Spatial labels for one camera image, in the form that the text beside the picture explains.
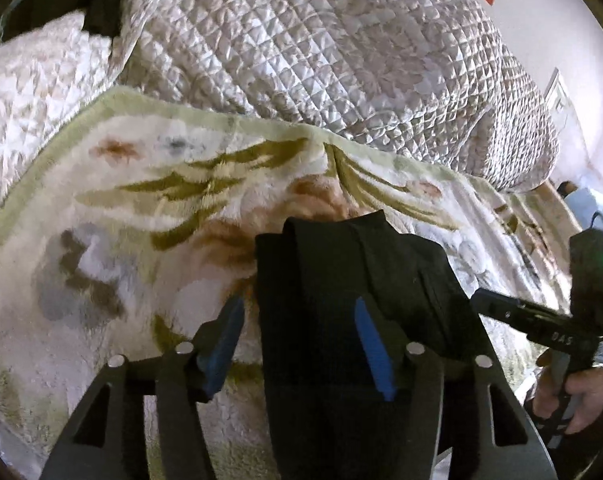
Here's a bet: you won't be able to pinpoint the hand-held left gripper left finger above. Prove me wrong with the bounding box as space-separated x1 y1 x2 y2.
39 295 246 480

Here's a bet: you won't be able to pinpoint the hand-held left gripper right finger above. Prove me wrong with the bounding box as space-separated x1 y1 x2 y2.
355 296 557 480

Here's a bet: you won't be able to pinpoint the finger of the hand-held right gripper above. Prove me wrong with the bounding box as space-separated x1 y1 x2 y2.
470 289 573 342

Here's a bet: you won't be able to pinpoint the black pants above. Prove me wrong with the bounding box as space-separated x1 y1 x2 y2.
254 210 487 480

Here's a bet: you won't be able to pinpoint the person's right hand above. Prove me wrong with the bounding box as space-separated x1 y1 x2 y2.
534 347 603 433

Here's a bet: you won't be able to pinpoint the light blue cloth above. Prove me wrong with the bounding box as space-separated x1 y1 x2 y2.
556 180 603 246

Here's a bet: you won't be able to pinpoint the floral fleece blanket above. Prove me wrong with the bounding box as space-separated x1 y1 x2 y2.
0 85 589 480

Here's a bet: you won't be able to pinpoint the quilted beige bedspread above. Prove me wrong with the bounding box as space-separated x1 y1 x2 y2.
109 0 562 193

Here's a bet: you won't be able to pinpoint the white quilted pillow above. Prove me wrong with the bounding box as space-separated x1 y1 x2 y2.
0 10 127 231

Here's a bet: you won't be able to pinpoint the white wall fixture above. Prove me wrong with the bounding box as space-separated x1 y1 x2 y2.
544 67 579 116

